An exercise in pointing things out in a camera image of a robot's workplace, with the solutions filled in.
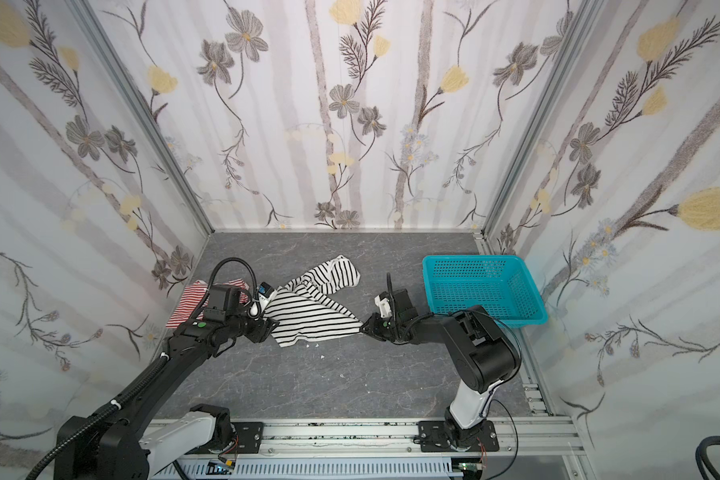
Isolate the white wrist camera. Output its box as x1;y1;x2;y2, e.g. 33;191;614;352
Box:
249;282;277;318
374;293;392;319

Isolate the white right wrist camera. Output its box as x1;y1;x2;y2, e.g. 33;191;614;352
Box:
374;293;392;319

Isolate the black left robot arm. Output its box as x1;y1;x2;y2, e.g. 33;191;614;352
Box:
53;316;278;479

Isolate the white slotted cable duct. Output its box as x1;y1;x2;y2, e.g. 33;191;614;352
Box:
155;458;464;479

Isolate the black corrugated cable conduit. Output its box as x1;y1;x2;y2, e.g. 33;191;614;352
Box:
23;256;259;480

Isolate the red white striped tank top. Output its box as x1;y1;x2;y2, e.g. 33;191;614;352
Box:
165;279;249;329

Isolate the black white striped tank top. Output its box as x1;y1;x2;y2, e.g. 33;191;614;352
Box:
264;255;362;348

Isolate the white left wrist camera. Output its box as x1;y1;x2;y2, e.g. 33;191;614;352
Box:
249;282;277;318

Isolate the teal plastic basket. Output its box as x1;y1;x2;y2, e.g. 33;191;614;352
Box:
422;255;548;328

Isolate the black cable bundle right corner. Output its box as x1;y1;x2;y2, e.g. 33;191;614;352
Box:
694;434;720;480

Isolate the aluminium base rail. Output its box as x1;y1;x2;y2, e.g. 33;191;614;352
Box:
86;416;595;466

